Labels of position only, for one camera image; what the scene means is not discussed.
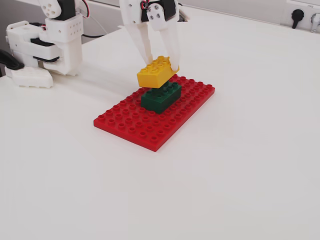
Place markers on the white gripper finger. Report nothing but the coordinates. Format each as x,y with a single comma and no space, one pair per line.
171,42
140,37

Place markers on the yellow lego brick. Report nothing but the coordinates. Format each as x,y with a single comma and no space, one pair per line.
152,77

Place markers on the green lego brick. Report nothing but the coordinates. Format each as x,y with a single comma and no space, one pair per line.
155,102

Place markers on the red lego baseplate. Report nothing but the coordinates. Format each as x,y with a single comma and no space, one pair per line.
140,130

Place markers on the black power plug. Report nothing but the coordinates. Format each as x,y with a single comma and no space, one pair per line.
297,15

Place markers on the black table clamp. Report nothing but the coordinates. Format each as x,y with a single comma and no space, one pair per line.
10,63

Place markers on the white power plug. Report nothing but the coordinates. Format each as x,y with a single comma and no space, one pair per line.
316,20

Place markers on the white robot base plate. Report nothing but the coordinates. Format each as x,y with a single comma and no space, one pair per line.
30,77

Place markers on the grey wall socket trunking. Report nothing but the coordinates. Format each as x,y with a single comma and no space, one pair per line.
285,12

